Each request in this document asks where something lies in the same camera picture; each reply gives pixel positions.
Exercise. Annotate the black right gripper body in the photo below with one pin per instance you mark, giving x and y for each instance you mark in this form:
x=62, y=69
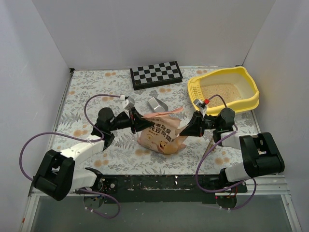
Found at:
x=200, y=124

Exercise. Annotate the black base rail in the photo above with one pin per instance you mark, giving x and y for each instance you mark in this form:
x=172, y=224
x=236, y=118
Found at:
x=154, y=189

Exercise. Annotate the floral patterned table mat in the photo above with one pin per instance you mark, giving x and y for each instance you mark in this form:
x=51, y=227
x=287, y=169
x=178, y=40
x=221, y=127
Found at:
x=92, y=90

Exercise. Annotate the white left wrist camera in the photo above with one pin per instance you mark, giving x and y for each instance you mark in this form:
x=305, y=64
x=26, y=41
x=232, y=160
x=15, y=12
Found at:
x=127, y=102

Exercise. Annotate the silver metal scoop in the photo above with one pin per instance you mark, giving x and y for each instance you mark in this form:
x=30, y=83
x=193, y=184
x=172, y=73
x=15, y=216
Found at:
x=157, y=105

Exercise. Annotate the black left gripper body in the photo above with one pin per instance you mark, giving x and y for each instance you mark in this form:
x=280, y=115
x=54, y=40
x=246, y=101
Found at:
x=132, y=121

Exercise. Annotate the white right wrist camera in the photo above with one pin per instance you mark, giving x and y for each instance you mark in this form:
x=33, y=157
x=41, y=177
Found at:
x=201, y=106

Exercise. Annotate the black and silver chessboard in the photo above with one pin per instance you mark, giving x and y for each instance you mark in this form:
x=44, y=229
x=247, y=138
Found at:
x=156, y=75

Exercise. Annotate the pink cat litter bag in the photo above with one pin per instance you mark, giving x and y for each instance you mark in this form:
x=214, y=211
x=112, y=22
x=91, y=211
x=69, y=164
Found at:
x=163, y=136

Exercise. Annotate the small brown wooden ruler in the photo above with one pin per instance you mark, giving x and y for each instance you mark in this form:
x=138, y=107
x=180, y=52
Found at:
x=209, y=145

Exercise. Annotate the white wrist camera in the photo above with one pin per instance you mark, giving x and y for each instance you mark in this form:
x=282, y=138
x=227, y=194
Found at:
x=201, y=106
x=127, y=102

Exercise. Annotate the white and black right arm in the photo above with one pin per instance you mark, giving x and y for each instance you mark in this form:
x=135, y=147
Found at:
x=260, y=154

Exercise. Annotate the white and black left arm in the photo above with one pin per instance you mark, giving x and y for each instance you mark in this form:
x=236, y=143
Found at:
x=57, y=175

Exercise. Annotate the yellow and white litter box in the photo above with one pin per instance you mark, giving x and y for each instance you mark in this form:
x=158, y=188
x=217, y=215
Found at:
x=234, y=85

